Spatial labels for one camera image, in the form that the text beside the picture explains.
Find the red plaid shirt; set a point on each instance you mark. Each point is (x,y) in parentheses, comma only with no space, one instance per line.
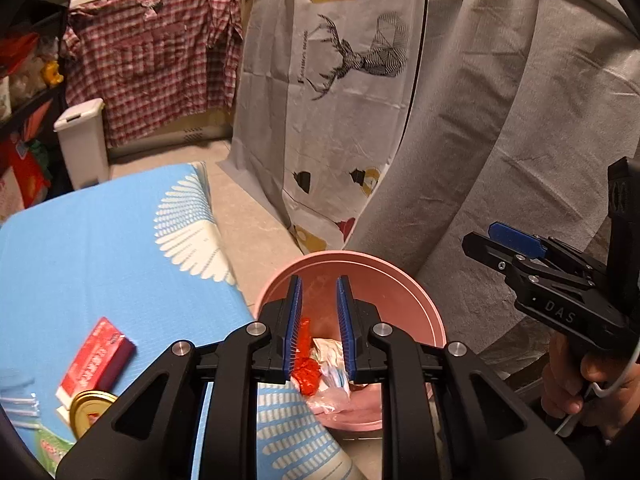
(160,65)

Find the white plastic pedal bin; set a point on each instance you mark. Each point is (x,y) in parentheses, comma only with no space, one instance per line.
(85,145)

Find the grey fabric cover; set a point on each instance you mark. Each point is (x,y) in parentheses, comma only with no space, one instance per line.
(525,135)

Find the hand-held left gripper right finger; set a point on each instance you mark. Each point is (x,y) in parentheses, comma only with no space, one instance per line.
(345,330)

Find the black shelf rack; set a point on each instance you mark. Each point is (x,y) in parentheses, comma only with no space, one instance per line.
(45,105)

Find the white striped packet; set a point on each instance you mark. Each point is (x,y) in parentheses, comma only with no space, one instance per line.
(20,407)

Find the person's right hand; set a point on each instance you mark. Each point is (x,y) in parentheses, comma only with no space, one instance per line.
(565,385)

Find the green printed packet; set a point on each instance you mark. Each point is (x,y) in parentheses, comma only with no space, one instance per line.
(52,447)

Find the yellow toy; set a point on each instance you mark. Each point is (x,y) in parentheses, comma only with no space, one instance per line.
(51,73)

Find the red cardboard box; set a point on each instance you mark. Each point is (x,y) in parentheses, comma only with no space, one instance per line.
(95,355)

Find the white deer print cloth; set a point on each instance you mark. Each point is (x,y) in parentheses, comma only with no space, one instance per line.
(340,135)

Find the red plastic wrapper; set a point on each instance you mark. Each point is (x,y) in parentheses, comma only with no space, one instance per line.
(306,372)

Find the pink plastic bin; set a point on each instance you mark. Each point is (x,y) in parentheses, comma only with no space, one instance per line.
(400,300)

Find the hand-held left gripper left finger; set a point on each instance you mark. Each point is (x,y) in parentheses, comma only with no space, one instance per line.
(294,330)

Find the gold metal jar lid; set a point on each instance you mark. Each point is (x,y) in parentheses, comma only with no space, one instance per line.
(90,410)

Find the red printed bag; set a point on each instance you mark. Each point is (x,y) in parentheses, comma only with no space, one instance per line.
(30,175)

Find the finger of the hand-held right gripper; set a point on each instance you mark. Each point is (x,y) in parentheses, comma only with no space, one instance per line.
(487,250)
(517,239)

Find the blue feather print mat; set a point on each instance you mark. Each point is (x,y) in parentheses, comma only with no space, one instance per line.
(100,260)

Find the white plastic bag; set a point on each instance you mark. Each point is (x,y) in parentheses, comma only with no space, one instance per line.
(330,355)

